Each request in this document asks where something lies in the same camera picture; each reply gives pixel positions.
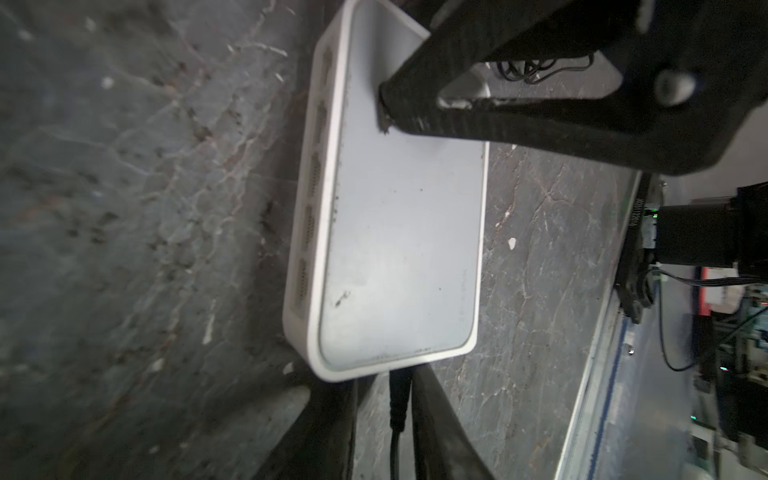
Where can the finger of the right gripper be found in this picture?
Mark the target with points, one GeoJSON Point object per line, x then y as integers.
{"type": "Point", "coordinates": [692, 71]}

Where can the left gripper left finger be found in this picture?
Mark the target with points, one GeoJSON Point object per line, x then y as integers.
{"type": "Point", "coordinates": [321, 442]}

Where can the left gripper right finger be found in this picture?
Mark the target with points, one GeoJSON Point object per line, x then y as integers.
{"type": "Point", "coordinates": [442, 448]}

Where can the white switch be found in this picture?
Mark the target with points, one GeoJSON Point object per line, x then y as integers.
{"type": "Point", "coordinates": [384, 269]}

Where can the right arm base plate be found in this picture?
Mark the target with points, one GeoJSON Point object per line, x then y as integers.
{"type": "Point", "coordinates": [630, 284]}

